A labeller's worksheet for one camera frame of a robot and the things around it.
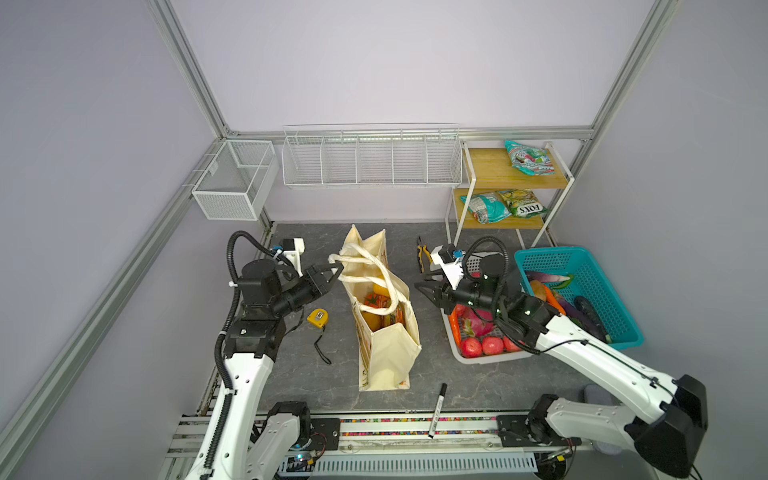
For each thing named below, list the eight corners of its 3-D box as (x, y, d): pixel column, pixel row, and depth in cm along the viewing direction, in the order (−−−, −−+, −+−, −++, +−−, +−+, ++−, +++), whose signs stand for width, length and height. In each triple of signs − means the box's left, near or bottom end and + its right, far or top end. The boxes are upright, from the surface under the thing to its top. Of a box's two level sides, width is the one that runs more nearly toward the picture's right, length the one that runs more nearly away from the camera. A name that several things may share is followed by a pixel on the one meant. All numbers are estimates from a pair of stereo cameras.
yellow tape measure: (307, 321, 96) (305, 317, 94) (317, 308, 99) (315, 304, 97) (322, 329, 94) (320, 325, 92) (332, 316, 97) (330, 312, 95)
